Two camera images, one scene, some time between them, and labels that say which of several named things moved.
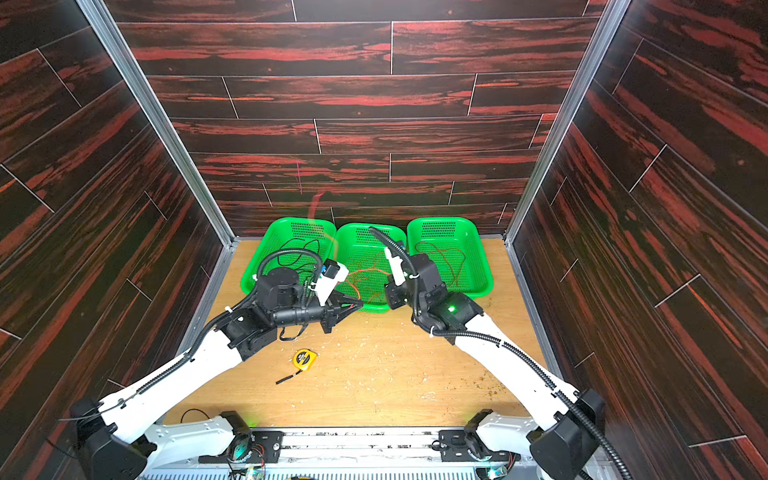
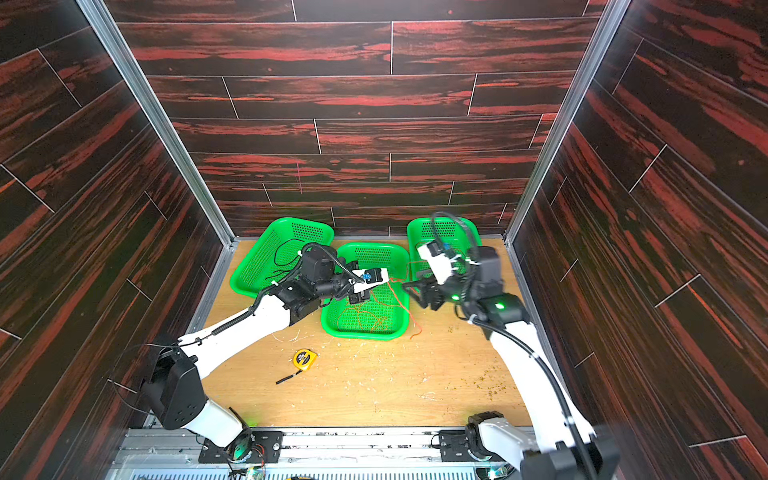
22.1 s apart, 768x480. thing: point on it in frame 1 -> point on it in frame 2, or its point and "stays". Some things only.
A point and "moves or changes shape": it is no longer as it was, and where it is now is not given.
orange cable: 365,269 moves or changes shape
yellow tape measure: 303,359 stays
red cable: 315,197 moves or changes shape
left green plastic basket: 317,234 stays
